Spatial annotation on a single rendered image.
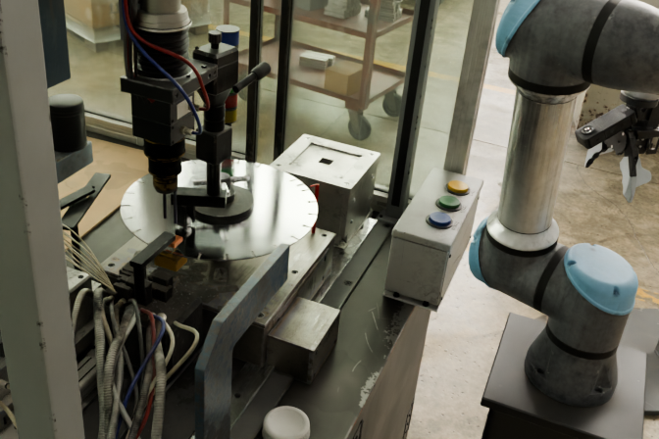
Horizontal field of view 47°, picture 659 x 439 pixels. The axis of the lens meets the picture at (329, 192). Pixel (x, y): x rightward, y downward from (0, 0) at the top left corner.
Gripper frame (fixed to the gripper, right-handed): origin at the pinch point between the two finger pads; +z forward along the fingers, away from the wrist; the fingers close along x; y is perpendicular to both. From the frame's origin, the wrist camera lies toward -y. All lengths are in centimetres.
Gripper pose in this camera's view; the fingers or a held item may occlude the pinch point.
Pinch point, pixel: (603, 185)
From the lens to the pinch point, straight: 165.1
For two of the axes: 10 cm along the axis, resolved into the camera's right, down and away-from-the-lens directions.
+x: -2.9, -4.9, 8.2
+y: 9.5, -0.7, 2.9
